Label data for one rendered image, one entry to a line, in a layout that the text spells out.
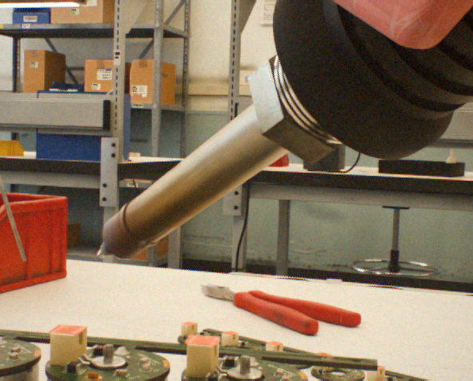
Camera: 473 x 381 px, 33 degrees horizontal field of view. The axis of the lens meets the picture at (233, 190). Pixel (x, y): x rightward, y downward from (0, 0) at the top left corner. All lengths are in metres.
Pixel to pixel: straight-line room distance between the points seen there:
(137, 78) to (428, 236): 1.86
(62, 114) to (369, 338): 2.38
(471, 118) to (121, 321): 2.01
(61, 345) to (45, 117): 2.65
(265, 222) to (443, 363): 4.32
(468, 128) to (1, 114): 1.57
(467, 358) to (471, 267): 4.15
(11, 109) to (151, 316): 2.43
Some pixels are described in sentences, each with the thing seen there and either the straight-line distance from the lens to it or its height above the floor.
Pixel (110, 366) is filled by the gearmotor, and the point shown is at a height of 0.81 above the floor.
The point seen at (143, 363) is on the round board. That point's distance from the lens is 0.17.
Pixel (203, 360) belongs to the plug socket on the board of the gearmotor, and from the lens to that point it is 0.16.
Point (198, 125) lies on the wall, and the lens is 4.82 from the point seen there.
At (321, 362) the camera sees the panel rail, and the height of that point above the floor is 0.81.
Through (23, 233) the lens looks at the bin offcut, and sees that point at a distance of 0.56.
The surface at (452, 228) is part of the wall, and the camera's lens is 4.56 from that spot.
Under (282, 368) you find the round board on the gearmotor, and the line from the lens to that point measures 0.17.
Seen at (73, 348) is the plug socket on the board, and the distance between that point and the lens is 0.16.
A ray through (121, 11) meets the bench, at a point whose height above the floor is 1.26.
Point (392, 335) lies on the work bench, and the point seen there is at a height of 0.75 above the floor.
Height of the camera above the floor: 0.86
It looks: 4 degrees down
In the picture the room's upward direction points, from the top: 2 degrees clockwise
